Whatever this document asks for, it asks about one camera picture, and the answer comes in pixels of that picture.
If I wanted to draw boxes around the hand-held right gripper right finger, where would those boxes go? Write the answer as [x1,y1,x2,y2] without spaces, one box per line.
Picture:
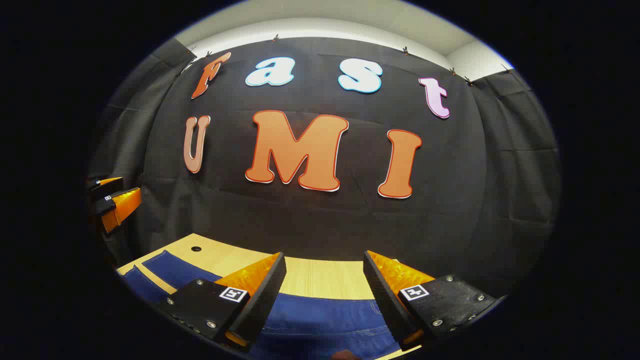
[363,250,501,352]

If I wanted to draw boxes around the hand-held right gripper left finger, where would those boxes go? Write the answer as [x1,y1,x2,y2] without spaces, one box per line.
[157,251,287,351]

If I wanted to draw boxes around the blue denim jeans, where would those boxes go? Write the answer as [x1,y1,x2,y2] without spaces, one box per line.
[120,250,407,360]

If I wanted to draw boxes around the black backdrop cloth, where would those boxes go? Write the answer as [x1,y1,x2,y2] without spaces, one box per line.
[87,36,562,301]

